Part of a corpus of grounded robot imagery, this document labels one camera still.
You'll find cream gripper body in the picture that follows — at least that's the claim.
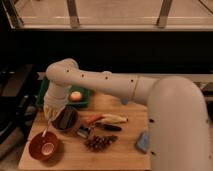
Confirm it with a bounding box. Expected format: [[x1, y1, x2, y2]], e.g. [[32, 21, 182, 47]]
[[43, 105, 61, 121]]

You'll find black handled knife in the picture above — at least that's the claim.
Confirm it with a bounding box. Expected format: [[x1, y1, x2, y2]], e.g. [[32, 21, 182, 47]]
[[95, 123, 122, 132]]

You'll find yellow banana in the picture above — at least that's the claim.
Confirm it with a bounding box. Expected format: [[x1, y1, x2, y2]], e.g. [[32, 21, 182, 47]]
[[101, 114, 128, 124]]

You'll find black chair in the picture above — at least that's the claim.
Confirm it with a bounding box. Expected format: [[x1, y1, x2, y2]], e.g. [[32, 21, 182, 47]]
[[0, 64, 38, 144]]

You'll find small black silver can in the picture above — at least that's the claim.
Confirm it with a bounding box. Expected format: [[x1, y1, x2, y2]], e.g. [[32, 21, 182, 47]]
[[77, 124, 91, 138]]

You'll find blue sponge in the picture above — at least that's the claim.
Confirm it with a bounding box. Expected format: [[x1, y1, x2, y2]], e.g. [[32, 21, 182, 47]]
[[135, 131, 149, 154]]

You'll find blue crumpled cloth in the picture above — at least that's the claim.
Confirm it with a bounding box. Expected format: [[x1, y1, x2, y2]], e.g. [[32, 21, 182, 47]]
[[120, 98, 129, 105]]

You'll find green plastic tray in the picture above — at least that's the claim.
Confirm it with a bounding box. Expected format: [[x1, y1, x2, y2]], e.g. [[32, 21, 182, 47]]
[[36, 78, 91, 108]]

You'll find dark brown bowl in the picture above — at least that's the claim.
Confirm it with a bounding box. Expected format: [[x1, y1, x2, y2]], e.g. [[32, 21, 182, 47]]
[[52, 106, 79, 131]]

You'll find apple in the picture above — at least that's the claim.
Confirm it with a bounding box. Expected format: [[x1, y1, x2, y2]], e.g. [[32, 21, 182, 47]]
[[70, 91, 83, 102]]

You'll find silver metal fork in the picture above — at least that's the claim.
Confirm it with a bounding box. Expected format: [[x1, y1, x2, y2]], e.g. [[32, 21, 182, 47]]
[[41, 120, 51, 138]]

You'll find red bowl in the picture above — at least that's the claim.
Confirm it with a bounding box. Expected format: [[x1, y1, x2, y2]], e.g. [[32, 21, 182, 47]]
[[29, 132, 59, 161]]

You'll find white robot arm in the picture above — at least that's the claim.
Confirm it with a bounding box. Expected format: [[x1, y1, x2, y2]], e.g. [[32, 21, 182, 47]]
[[44, 58, 213, 171]]

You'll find orange carrot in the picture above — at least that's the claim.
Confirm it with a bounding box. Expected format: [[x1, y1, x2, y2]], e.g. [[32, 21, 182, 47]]
[[85, 115, 103, 125]]

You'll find bunch of dark grapes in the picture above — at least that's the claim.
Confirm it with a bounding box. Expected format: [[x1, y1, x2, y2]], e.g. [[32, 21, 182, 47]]
[[84, 135, 118, 152]]

